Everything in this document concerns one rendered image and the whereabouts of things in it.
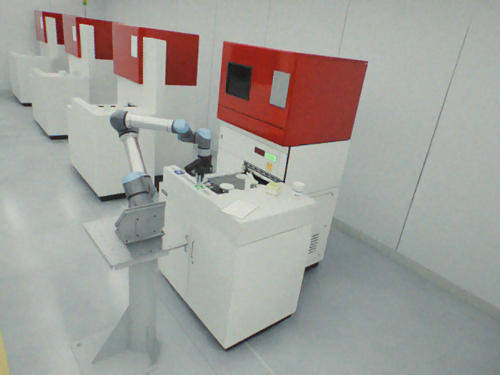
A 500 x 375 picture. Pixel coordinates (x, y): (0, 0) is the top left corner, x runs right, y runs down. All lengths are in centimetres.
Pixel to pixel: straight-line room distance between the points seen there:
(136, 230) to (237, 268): 58
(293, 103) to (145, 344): 174
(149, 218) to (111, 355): 95
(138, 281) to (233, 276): 53
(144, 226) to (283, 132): 106
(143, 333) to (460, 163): 273
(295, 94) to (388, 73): 153
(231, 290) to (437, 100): 236
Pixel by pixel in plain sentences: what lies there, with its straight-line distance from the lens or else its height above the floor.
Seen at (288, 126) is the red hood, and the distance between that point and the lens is 234.
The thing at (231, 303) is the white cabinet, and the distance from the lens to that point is 216.
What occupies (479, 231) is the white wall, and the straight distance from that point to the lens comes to 346.
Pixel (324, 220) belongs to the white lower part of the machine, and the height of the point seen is 52.
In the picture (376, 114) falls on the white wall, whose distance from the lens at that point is 372.
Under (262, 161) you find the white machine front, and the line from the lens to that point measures 261.
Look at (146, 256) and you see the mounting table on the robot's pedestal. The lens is 184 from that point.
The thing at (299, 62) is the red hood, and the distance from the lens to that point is 230.
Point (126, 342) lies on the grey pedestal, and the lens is 249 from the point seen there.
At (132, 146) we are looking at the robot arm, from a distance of 222.
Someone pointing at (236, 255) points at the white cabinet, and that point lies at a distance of 196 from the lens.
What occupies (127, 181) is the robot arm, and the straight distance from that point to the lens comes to 199.
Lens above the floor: 185
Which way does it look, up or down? 22 degrees down
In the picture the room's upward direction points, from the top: 8 degrees clockwise
